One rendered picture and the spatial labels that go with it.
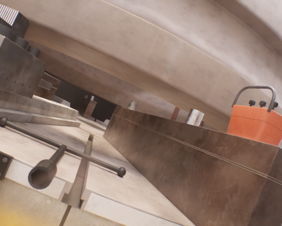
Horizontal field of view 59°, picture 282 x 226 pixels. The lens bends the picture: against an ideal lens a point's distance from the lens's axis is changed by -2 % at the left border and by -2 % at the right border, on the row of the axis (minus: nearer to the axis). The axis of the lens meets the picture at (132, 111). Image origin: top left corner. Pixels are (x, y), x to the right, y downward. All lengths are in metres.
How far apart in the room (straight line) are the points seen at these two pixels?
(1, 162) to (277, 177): 0.87
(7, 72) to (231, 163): 1.01
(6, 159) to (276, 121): 0.93
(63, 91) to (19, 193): 6.40
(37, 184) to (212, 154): 0.68
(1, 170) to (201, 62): 1.17
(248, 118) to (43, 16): 1.16
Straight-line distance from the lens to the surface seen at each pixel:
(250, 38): 2.00
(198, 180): 1.12
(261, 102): 1.11
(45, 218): 0.96
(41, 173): 0.82
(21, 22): 1.43
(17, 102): 1.60
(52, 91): 3.02
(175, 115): 5.45
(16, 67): 1.29
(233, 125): 1.09
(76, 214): 0.94
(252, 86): 1.10
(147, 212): 0.95
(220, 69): 1.62
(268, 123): 1.01
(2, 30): 1.19
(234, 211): 0.94
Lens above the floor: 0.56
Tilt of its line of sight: 3 degrees up
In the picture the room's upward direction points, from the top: 24 degrees clockwise
